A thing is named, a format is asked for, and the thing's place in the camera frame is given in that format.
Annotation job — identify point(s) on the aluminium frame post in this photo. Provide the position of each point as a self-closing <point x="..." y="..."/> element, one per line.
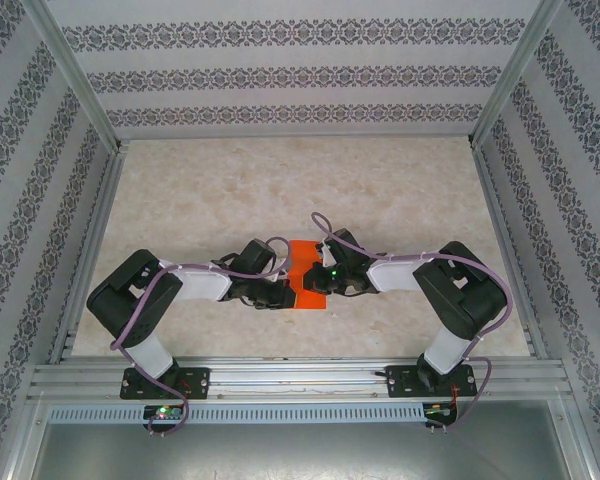
<point x="70" y="70"/>
<point x="517" y="70"/>

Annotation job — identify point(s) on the orange paper sheet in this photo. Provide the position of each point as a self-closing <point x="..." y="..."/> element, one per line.
<point x="310" y="302"/>

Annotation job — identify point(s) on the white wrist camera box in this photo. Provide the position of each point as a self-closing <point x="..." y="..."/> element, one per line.
<point x="326" y="255"/>
<point x="282" y="267"/>

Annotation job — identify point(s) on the aluminium mounting rail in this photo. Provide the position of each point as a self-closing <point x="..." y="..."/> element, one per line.
<point x="300" y="380"/>

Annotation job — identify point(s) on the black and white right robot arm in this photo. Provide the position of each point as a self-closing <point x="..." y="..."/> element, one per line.
<point x="460" y="300"/>

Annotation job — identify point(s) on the right controller board with LEDs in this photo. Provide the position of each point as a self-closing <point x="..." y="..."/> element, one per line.
<point x="437" y="411"/>

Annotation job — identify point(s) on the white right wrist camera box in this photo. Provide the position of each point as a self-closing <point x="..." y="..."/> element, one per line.
<point x="326" y="255"/>

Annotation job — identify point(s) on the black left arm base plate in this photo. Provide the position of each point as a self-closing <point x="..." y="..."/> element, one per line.
<point x="200" y="382"/>

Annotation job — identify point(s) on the aluminium frame bar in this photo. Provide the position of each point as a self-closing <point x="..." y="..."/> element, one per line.
<point x="580" y="440"/>
<point x="22" y="440"/>

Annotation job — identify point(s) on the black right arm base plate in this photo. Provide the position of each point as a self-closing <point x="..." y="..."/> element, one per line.
<point x="397" y="382"/>

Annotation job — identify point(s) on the controller board with leds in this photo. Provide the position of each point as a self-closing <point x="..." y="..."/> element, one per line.
<point x="437" y="411"/>
<point x="162" y="412"/>

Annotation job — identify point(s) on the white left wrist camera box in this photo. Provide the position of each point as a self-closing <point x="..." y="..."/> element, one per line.
<point x="282" y="267"/>

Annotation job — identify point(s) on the left controller board with LEDs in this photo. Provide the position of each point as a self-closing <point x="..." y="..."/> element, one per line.
<point x="162" y="412"/>

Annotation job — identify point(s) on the grey metal panel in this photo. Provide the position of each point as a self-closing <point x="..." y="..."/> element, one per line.
<point x="300" y="450"/>

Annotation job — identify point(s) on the aluminium side rail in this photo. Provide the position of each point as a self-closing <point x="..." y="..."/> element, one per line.
<point x="510" y="250"/>
<point x="87" y="255"/>

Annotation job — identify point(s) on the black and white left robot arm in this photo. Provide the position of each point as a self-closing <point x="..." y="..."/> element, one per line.
<point x="130" y="300"/>

